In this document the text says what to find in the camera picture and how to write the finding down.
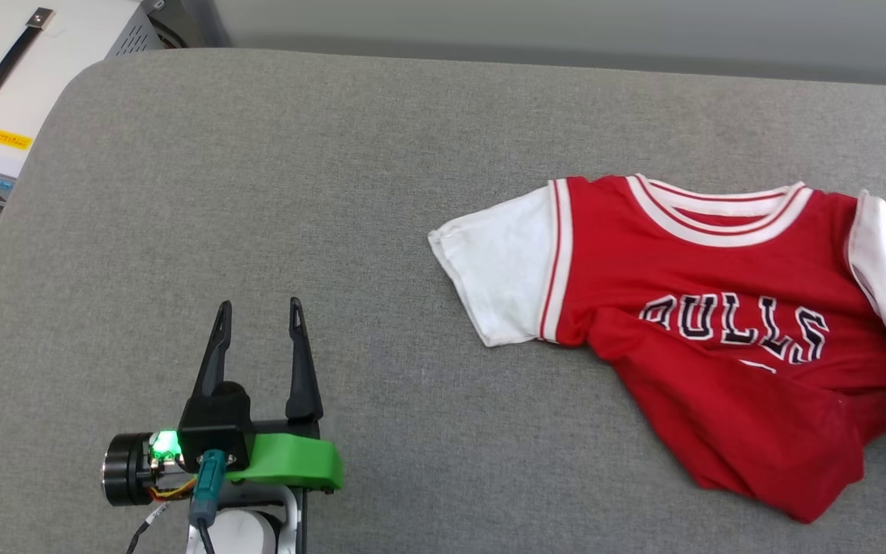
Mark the teal plug left camera cable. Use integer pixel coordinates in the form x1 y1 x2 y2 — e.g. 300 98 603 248
188 450 228 554

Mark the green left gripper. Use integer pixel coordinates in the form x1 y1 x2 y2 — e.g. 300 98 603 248
102 297 345 508

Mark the red white Bulls jersey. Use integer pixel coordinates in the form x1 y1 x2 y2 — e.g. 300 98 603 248
427 173 886 525

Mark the thin labelled black cable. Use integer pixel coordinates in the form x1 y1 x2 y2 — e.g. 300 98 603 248
125 500 176 554

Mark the white equipment box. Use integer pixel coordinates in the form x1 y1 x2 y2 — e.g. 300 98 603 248
0 0 168 208

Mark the black box carry handle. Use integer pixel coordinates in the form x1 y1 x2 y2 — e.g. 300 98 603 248
0 7 56 115

